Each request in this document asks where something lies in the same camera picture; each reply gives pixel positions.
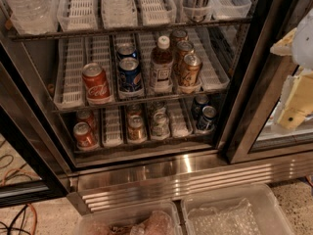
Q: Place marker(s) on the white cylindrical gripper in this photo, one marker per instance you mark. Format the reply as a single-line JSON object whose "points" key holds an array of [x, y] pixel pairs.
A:
{"points": [[303, 43]]}

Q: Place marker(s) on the red coke can shelf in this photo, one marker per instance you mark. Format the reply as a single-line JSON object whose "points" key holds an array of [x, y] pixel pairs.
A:
{"points": [[96, 84]]}

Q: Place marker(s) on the blue can bottom front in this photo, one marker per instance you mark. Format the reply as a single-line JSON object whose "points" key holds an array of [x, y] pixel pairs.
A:
{"points": [[206, 118]]}

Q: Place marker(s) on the blue can bottom rear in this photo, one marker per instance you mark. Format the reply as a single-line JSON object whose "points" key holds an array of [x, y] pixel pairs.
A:
{"points": [[199, 102]]}

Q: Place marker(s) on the orange soda can front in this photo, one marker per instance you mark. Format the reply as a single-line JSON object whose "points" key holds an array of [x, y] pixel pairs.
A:
{"points": [[189, 70]]}

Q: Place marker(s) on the orange soda can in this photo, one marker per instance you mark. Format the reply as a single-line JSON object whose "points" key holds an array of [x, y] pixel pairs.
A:
{"points": [[189, 70], [177, 35], [182, 48]]}

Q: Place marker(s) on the orange soda can middle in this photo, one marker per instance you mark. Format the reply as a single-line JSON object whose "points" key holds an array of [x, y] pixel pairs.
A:
{"points": [[182, 48]]}

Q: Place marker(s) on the orange soda can rear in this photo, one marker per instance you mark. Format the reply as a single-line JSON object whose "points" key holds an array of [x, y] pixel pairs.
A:
{"points": [[177, 35]]}

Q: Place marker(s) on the plaid can top shelf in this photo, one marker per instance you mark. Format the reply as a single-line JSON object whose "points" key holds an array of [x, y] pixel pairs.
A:
{"points": [[196, 10]]}

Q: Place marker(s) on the silver can bottom front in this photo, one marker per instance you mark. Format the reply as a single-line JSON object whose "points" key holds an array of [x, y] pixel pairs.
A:
{"points": [[160, 125]]}

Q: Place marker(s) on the blue pepsi can front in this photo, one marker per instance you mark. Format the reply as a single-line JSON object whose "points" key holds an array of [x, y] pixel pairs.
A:
{"points": [[130, 79]]}

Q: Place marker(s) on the blue pepsi can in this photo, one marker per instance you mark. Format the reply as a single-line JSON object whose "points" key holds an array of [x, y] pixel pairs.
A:
{"points": [[126, 51], [130, 79]]}

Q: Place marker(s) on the brown can bottom front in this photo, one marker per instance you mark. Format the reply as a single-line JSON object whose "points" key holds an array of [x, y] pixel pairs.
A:
{"points": [[136, 131]]}

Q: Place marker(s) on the blue pepsi can rear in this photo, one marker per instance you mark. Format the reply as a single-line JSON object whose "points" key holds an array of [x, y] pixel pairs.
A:
{"points": [[126, 51]]}

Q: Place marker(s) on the red coke can bottom rear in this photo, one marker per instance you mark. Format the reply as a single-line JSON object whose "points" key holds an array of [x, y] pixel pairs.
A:
{"points": [[88, 117]]}

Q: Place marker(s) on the red coke can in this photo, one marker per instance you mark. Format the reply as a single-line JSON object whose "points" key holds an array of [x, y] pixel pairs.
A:
{"points": [[88, 117], [84, 135]]}

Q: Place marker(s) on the red coke can bottom front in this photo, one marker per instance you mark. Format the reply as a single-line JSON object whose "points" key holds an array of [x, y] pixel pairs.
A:
{"points": [[84, 135]]}

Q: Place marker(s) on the brown tea bottle white cap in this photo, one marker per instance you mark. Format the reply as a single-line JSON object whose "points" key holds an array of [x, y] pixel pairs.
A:
{"points": [[161, 63]]}

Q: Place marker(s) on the clear plastic bin right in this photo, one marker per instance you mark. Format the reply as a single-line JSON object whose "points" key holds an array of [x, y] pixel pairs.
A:
{"points": [[243, 210]]}

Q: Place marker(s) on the clear plastic bin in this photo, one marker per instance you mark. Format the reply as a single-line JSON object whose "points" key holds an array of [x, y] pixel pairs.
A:
{"points": [[155, 218], [243, 210]]}

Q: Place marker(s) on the clear plastic bin left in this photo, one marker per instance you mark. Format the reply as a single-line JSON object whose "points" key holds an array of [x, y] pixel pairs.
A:
{"points": [[155, 218]]}

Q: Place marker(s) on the clear water bottle top left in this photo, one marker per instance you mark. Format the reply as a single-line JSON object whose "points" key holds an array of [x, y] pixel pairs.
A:
{"points": [[34, 17]]}

